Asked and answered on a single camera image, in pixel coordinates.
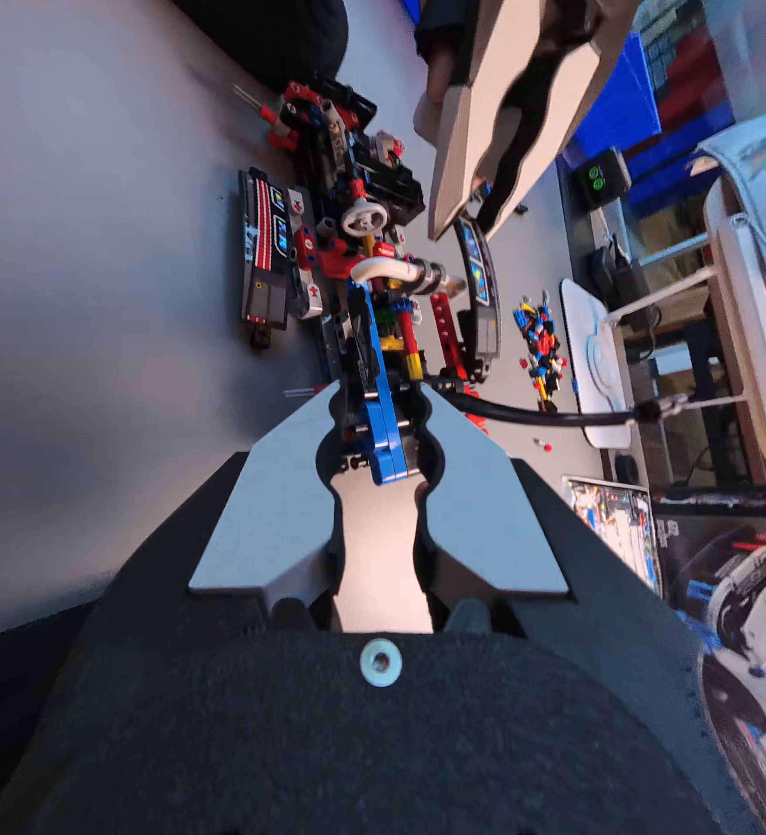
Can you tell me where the red striped curved lego panel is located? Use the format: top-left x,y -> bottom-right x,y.
238,168 -> 293,350

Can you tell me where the white book stand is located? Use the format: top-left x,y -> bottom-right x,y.
559,173 -> 766,487

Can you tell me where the lego race car model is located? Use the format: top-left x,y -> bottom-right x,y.
233,80 -> 659,487

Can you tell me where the black lego set box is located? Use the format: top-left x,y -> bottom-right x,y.
650,486 -> 766,835

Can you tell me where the colourful sticker sheet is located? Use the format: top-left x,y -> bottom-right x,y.
562,476 -> 663,595

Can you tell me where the plain blue storage bin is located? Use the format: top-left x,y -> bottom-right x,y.
624,98 -> 736,210

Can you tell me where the black power adapter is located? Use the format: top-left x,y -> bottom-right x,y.
588,235 -> 658,334

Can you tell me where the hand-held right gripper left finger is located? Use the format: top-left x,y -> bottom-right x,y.
189,380 -> 346,614

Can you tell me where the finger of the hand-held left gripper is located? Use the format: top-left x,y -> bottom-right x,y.
426,0 -> 545,242
480,41 -> 606,238

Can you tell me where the holographic window curved lego panel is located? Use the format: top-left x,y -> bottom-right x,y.
453,215 -> 503,382

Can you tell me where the lego instruction booklet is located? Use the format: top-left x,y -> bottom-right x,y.
693,104 -> 766,307

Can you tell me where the black charger with green lights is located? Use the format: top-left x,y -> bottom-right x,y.
572,147 -> 632,210

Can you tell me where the pile of mixed lego pieces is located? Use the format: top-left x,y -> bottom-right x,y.
512,290 -> 572,413

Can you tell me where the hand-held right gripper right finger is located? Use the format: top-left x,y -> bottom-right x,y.
414,382 -> 571,614

